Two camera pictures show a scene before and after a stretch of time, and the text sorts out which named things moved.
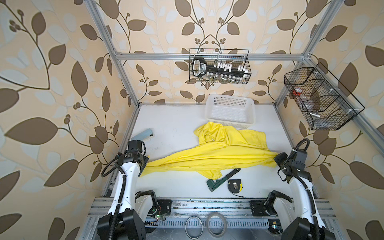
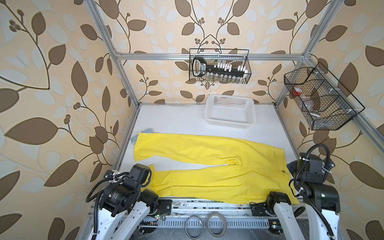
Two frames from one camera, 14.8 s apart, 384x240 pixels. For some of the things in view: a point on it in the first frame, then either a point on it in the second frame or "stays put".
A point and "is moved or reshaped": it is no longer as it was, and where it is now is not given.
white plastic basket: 235,111 stays put
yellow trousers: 218,148 is moved or reshaped
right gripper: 279,158 to 292,166
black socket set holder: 200,68 stays put
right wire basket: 326,103 stays put
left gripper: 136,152 to 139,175
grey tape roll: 225,221 stays put
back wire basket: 217,65 stays put
